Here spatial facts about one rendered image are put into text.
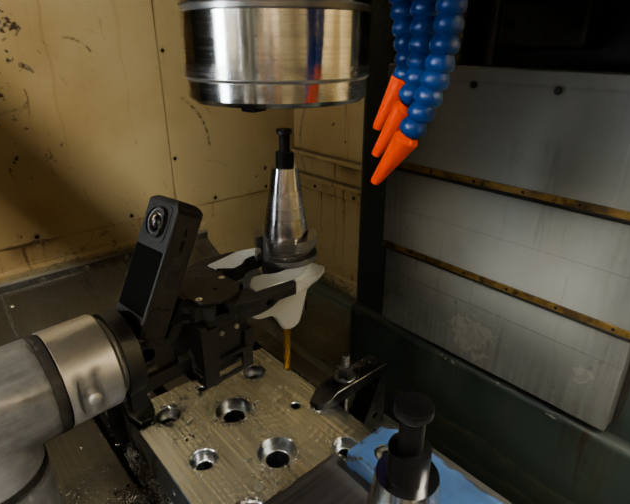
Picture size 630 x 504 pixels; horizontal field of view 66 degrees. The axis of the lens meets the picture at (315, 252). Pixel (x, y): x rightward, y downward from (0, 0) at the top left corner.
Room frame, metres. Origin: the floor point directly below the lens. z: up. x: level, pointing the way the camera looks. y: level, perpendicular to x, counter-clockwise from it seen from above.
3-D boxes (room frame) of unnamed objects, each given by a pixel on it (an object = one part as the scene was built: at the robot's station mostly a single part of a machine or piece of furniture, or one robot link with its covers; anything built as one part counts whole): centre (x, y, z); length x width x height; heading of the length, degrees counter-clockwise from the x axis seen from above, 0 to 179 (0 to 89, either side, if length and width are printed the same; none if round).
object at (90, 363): (0.30, 0.17, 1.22); 0.08 x 0.05 x 0.08; 45
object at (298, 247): (0.45, 0.03, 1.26); 0.06 x 0.06 x 0.03
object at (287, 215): (0.45, 0.03, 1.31); 0.04 x 0.04 x 0.07
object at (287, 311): (0.41, 0.02, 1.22); 0.09 x 0.03 x 0.06; 122
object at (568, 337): (0.75, -0.30, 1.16); 0.48 x 0.05 x 0.51; 41
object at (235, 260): (0.46, 0.07, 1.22); 0.09 x 0.03 x 0.06; 149
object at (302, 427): (0.48, 0.08, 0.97); 0.29 x 0.23 x 0.05; 41
